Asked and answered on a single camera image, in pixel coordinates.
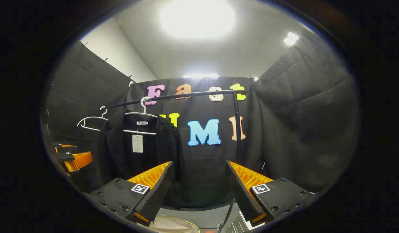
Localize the white mesh laundry hamper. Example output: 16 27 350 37
138 214 200 233

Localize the small ceiling light panel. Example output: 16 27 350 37
283 31 300 46

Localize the large ceiling light panel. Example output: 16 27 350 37
160 0 236 40

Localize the white plastic clothes hanger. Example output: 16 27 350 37
123 96 158 135
76 106 109 132

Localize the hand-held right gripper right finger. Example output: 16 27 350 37
225 160 316 227

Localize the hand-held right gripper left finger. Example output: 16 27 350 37
86 161 176 227

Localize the long ceiling strip light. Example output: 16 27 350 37
182 73 220 79

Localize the black knit cardigan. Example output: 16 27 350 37
97 110 187 208

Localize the black backdrop cloth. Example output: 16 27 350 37
44 29 360 209

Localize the black metal clothes rack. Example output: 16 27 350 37
106 90 248 233

